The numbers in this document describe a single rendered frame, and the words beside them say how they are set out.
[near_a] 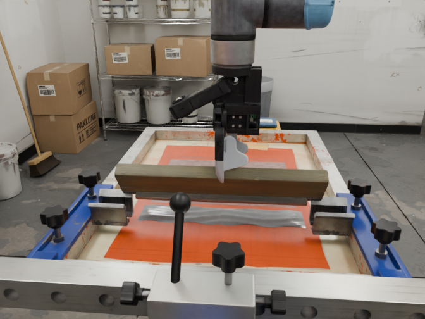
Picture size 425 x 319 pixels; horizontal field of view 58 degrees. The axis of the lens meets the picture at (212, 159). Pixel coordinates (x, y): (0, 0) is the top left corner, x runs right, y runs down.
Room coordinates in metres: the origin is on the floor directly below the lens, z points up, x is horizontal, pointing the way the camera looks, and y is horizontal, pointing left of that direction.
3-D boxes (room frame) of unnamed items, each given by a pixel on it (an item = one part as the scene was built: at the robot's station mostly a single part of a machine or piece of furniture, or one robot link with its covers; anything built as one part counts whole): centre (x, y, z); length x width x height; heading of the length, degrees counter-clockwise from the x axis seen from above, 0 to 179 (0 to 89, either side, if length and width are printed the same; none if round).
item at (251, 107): (0.67, -0.04, 1.23); 0.09 x 0.08 x 0.12; 85
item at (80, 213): (0.66, 0.27, 0.97); 0.30 x 0.05 x 0.07; 175
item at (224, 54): (0.68, -0.03, 1.31); 0.08 x 0.08 x 0.05
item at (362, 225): (0.61, -0.29, 0.97); 0.30 x 0.05 x 0.07; 175
